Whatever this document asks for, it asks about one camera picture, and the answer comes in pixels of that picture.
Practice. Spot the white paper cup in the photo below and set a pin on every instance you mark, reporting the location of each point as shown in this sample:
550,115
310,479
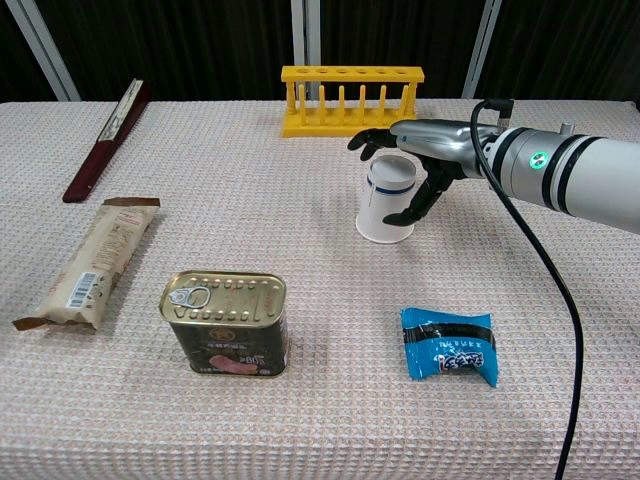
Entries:
387,200

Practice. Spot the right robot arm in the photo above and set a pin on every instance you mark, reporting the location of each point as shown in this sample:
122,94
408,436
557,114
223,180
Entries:
565,165

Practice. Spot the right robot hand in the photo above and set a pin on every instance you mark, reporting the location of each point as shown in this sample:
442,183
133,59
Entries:
430,137

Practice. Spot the woven beige tablecloth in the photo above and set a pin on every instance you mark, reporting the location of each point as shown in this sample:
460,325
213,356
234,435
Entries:
300,415

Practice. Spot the dark red flat box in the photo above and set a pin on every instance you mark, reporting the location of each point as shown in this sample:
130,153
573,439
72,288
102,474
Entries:
107,140

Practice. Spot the black curtain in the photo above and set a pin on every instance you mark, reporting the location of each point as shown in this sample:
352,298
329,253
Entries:
175,45

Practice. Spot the grey metal post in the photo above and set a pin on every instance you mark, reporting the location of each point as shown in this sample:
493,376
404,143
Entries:
45,50
305,45
481,47

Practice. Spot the luncheon meat tin can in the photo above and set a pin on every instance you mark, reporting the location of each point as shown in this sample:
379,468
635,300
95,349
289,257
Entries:
230,325

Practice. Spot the blue snack packet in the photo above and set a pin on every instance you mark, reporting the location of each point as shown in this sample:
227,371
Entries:
445,345

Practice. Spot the yellow test tube rack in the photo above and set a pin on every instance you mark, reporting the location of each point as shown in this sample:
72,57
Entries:
345,100

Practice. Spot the beige snack bar wrapper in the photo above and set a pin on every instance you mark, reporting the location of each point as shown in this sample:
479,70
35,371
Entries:
100,255

